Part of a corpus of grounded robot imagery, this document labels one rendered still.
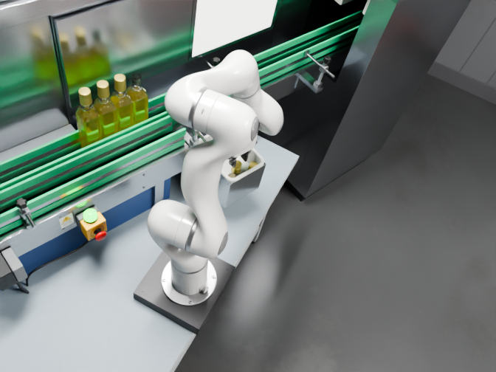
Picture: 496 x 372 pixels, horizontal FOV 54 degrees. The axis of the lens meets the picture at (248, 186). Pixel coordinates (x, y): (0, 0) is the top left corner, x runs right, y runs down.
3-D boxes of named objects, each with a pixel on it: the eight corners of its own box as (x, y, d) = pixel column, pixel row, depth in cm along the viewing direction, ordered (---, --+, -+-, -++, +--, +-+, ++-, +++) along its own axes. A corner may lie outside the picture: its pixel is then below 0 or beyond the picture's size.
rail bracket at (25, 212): (34, 219, 147) (25, 195, 137) (46, 237, 145) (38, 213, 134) (21, 226, 145) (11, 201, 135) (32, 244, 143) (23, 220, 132)
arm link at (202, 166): (180, 224, 149) (229, 245, 147) (162, 250, 139) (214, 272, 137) (207, 77, 118) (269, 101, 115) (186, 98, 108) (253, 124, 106)
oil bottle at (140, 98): (140, 123, 175) (139, 79, 158) (149, 133, 173) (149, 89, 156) (126, 129, 173) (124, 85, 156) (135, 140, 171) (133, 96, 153)
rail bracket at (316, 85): (299, 81, 217) (313, 40, 199) (325, 105, 211) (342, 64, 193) (291, 85, 215) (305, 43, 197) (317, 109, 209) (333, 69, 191)
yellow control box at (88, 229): (97, 216, 166) (94, 204, 160) (108, 232, 163) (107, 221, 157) (77, 226, 162) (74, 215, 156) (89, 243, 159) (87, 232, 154)
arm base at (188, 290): (227, 277, 172) (232, 254, 156) (191, 317, 162) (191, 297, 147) (187, 244, 177) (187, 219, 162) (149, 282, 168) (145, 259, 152)
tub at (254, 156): (226, 137, 195) (229, 122, 188) (263, 176, 187) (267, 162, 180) (191, 156, 187) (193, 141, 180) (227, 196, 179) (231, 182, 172)
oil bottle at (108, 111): (111, 136, 170) (107, 91, 153) (119, 146, 168) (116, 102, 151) (96, 142, 167) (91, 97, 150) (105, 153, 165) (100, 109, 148)
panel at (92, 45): (268, 24, 205) (286, -55, 178) (272, 28, 204) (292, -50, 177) (66, 102, 162) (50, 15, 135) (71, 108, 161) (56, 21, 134)
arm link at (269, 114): (288, 85, 132) (287, 119, 162) (236, 61, 134) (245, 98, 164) (273, 114, 131) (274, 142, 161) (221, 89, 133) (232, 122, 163)
